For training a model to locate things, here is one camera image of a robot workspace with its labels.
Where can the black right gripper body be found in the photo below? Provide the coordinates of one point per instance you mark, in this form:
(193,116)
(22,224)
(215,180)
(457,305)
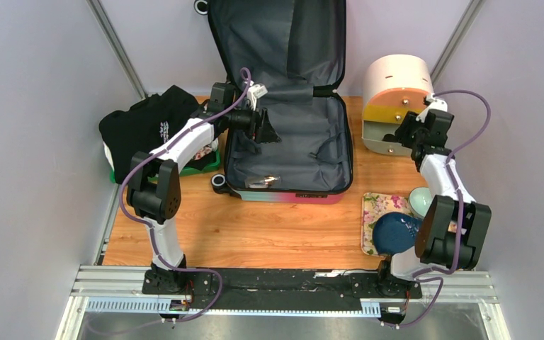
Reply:
(409,131)

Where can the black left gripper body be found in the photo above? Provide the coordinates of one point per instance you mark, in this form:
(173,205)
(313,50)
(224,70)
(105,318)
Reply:
(242,120)

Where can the green plastic tray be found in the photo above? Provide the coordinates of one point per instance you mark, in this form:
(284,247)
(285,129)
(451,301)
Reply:
(206,164)

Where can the round pastel drawer cabinet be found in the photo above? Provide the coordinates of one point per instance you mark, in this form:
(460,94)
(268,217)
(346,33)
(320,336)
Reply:
(393,85)

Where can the black floral print garment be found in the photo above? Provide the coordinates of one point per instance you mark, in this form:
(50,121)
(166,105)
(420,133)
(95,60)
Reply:
(148,124)

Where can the white cloth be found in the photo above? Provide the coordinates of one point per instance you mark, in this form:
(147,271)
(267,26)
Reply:
(108,156)

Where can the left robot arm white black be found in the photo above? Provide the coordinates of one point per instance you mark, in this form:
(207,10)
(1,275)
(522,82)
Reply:
(153,184)

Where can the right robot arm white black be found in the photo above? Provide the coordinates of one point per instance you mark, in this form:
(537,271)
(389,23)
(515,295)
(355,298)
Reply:
(453,231)

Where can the light green saucer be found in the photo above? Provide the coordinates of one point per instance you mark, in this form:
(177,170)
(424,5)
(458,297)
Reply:
(420,200)

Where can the floral pattern tray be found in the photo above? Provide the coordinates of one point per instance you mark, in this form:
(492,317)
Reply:
(374,205)

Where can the dark blue plate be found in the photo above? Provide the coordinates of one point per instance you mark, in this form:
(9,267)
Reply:
(395,232)

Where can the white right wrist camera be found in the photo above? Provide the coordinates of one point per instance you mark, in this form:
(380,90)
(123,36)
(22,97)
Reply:
(432,102)

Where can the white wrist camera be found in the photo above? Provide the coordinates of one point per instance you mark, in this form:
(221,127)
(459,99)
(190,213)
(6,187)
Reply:
(254,93)
(432,102)

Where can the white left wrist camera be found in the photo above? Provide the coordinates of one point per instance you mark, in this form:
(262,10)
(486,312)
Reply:
(254,93)

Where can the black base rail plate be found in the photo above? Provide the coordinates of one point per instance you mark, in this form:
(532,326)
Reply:
(286,290)

